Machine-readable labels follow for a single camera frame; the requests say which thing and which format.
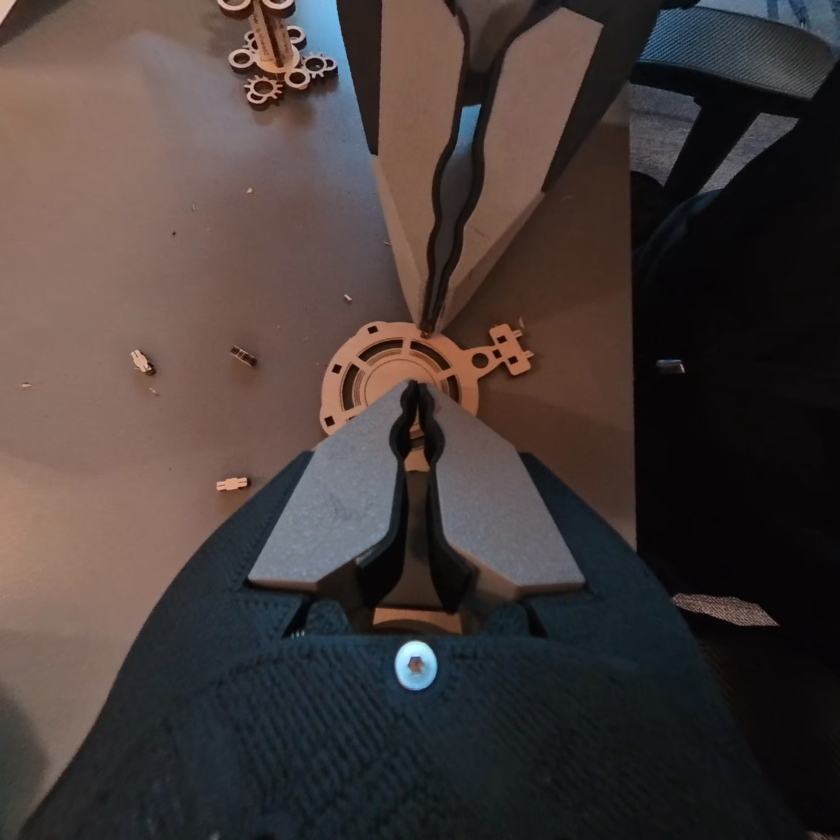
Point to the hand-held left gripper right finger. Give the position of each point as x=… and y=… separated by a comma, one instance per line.
x=499, y=505

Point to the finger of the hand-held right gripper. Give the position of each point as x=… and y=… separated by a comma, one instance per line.
x=538, y=111
x=413, y=118

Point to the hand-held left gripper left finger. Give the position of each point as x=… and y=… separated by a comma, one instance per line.
x=328, y=505

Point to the round wooden model part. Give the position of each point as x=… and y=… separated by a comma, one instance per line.
x=358, y=367

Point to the wooden gear model assembly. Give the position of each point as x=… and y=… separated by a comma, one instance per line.
x=272, y=52

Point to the small pale wooden peg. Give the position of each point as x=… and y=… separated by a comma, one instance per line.
x=232, y=484
x=142, y=362

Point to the small dark wooden peg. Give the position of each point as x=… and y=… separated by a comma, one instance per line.
x=243, y=356

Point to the grey office chair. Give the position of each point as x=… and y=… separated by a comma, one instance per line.
x=728, y=52

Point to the small grey buckle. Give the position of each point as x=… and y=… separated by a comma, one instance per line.
x=670, y=366

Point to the dark bag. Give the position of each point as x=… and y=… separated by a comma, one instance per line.
x=741, y=394

